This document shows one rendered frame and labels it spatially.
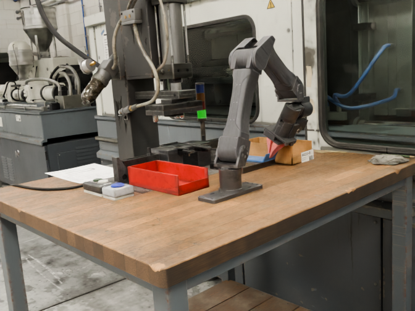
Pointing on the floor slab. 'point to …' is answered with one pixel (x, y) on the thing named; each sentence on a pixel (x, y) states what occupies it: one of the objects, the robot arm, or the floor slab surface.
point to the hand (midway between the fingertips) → (270, 155)
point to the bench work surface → (207, 229)
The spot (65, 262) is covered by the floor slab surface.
